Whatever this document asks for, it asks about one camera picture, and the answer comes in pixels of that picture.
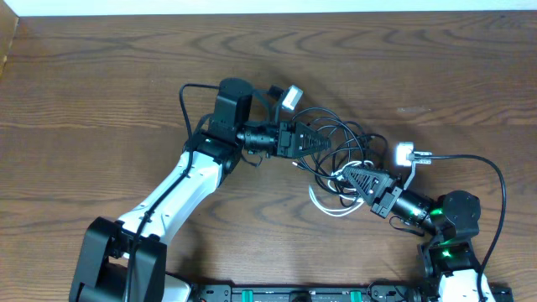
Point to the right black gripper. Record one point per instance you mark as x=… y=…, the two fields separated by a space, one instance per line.
x=382 y=205

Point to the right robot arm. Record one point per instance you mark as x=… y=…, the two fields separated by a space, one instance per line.
x=449 y=265

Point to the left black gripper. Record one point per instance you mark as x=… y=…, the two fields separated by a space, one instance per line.
x=290 y=140

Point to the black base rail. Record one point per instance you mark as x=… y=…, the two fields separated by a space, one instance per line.
x=373 y=292

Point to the wooden side panel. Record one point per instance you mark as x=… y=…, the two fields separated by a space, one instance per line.
x=8 y=25

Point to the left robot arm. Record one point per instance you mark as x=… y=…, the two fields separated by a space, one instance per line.
x=125 y=259

